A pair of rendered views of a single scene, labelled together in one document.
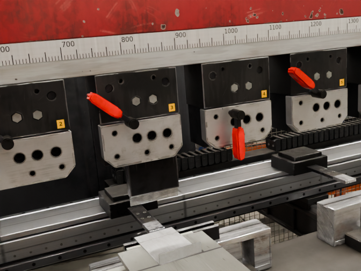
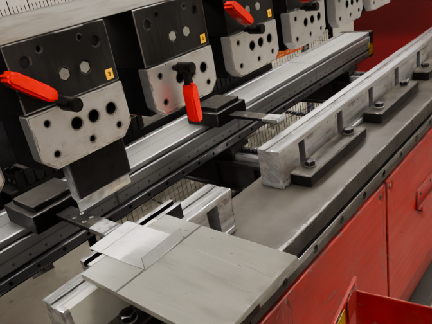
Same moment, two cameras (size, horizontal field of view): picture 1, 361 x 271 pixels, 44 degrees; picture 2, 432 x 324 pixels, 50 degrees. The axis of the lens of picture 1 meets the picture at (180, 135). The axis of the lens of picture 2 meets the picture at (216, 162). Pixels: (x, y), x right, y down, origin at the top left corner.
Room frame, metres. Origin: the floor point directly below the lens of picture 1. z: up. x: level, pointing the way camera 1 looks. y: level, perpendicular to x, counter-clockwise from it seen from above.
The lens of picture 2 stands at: (0.16, 0.15, 1.40)
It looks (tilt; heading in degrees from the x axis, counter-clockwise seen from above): 24 degrees down; 337
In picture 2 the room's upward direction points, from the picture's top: 11 degrees counter-clockwise
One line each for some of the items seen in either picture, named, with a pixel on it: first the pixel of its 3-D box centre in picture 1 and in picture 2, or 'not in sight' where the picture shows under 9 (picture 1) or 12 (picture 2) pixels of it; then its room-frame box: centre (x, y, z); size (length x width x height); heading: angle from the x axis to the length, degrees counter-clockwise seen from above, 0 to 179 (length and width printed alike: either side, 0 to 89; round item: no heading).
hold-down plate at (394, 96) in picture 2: not in sight; (392, 100); (1.17, -0.89, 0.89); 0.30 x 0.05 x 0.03; 113
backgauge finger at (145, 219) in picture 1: (136, 207); (68, 209); (0.98, 0.11, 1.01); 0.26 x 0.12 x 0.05; 23
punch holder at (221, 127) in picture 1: (228, 100); (162, 53); (0.90, -0.10, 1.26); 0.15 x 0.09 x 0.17; 113
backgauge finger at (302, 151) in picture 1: (316, 165); (238, 111); (1.19, -0.37, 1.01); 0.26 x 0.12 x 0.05; 23
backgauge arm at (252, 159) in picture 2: (287, 202); (205, 157); (1.42, -0.34, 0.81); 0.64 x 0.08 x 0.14; 23
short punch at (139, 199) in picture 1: (152, 177); (98, 169); (0.83, 0.06, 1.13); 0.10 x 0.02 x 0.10; 113
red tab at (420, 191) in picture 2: not in sight; (427, 190); (1.08, -0.95, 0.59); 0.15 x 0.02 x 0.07; 113
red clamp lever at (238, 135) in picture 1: (236, 134); (188, 92); (0.83, -0.11, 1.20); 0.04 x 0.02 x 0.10; 23
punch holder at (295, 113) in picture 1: (307, 88); (235, 26); (0.98, -0.29, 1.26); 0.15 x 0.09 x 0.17; 113
